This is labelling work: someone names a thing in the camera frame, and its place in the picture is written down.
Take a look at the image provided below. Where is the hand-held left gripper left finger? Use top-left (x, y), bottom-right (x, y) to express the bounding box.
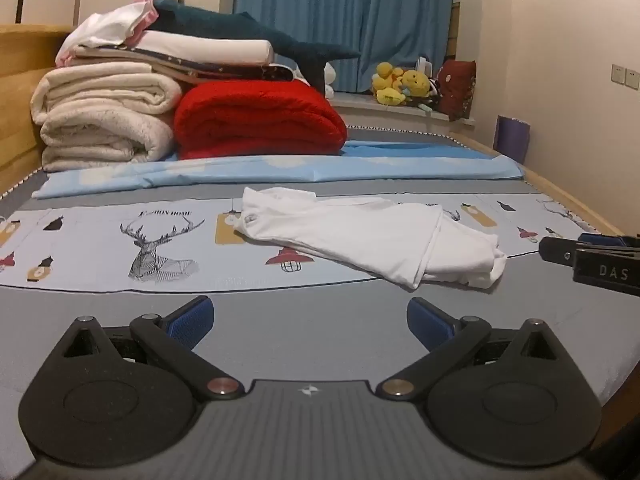
top-left (42, 295), bottom-right (246, 401)

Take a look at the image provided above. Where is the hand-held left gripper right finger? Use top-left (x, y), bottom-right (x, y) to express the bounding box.
top-left (375, 297), bottom-right (586, 401)

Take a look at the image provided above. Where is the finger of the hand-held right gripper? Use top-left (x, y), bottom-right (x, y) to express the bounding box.
top-left (539, 236), bottom-right (581, 264)
top-left (577, 232), bottom-right (640, 251)

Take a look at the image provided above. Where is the white long-sleeved shirt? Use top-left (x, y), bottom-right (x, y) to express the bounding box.
top-left (234, 186), bottom-right (507, 291)

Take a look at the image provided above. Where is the deer-printed bed sheet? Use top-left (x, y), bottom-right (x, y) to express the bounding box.
top-left (0, 191), bottom-right (608, 293)

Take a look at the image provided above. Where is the grey bed mattress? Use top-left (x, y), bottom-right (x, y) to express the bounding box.
top-left (0, 125), bottom-right (640, 480)

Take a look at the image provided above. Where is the purple box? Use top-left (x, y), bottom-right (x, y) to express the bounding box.
top-left (495, 115), bottom-right (531, 163)

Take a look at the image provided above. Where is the light blue cloud-printed sheet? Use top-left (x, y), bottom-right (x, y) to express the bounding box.
top-left (32, 139), bottom-right (525, 200)

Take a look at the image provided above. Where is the dark red cushion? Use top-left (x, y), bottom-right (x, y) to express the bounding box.
top-left (435, 59), bottom-right (477, 122)

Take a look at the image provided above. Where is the red folded blanket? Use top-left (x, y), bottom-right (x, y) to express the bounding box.
top-left (173, 79), bottom-right (348, 161)

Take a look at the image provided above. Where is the cream folded blanket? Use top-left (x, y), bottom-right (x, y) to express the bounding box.
top-left (31, 62), bottom-right (183, 172)

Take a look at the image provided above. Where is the white window sill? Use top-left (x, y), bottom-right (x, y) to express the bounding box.
top-left (330, 91), bottom-right (476, 126)

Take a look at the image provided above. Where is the white folded sheet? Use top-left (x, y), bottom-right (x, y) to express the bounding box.
top-left (72, 30), bottom-right (275, 68)

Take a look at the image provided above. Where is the dark teal shark plush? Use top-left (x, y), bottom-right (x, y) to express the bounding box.
top-left (147, 0), bottom-right (362, 93)

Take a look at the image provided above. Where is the white and pink garment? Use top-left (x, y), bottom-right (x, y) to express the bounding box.
top-left (55, 0), bottom-right (158, 66)

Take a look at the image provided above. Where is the blue curtain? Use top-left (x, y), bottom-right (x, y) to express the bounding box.
top-left (234, 0), bottom-right (456, 95)

